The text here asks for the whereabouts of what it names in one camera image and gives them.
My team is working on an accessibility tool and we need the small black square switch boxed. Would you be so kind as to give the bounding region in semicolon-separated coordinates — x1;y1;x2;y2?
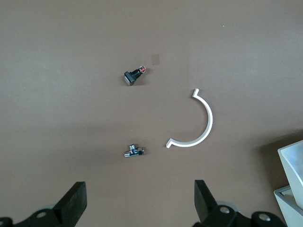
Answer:
123;66;148;87

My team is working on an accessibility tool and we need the white plastic drawer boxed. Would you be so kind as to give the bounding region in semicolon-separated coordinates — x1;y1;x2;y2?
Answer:
277;140;303;206

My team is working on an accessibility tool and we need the chrome metal fitting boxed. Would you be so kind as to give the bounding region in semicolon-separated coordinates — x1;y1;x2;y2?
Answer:
123;143;146;158

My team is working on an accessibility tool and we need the white semicircular plastic bracket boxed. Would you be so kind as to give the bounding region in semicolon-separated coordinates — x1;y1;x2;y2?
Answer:
165;88;214;149

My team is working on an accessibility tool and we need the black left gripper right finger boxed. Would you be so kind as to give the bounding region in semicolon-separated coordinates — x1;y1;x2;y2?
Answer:
194;179;286;227

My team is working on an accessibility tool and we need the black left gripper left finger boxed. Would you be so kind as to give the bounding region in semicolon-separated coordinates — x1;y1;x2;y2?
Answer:
0;181;88;227

